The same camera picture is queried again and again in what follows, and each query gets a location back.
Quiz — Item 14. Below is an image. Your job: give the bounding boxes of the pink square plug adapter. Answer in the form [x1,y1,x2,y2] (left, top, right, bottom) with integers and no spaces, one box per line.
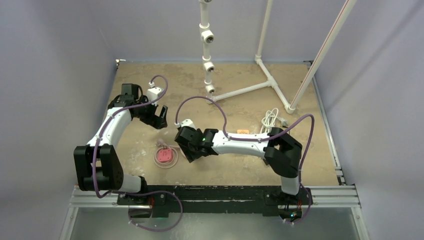
[156,148,174,163]

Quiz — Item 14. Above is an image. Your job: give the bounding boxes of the tan cube plug adapter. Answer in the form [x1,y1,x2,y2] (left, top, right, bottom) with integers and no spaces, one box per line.
[237,129,250,134]

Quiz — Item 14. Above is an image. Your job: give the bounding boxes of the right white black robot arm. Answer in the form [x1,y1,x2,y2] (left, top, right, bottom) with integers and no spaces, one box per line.
[174,126,303,204]

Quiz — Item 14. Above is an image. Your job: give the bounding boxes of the pink cable with plug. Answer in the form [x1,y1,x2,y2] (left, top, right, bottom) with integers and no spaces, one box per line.
[153,139,180,169]

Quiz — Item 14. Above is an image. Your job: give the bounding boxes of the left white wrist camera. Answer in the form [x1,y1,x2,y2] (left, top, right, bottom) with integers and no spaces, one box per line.
[145,86,164,102]

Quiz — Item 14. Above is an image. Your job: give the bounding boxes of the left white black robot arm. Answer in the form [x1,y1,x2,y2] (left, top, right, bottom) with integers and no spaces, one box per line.
[73,82,168,205]

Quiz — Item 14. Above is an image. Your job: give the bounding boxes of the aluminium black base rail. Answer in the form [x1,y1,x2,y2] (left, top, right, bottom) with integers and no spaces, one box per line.
[69,185,360,221]

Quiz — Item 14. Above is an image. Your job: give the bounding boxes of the white coiled power cable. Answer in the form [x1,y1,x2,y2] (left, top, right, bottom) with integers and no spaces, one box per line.
[260,107,290,135]

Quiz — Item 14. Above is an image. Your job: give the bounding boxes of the purple cable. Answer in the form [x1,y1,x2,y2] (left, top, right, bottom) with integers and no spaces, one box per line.
[174,96,316,226]
[91,74,184,233]

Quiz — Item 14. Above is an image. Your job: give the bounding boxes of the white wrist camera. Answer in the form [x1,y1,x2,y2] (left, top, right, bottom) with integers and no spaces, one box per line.
[145,86,164,102]
[175,118,197,130]

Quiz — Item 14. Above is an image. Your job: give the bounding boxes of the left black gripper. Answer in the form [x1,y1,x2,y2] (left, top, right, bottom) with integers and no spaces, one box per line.
[134,95,167,129]

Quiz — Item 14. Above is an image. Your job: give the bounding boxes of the white PVC pipe frame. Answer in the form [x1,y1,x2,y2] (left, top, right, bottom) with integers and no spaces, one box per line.
[199,0,356,114]

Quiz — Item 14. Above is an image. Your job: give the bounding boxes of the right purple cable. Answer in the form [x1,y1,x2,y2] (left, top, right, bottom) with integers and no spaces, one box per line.
[174,96,316,226]

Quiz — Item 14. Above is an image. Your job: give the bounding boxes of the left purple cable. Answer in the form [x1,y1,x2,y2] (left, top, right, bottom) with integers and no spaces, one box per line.
[91,74,184,233]

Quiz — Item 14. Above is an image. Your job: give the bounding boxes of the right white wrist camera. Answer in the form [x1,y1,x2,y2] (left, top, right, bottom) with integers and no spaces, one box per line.
[175,118,197,130]

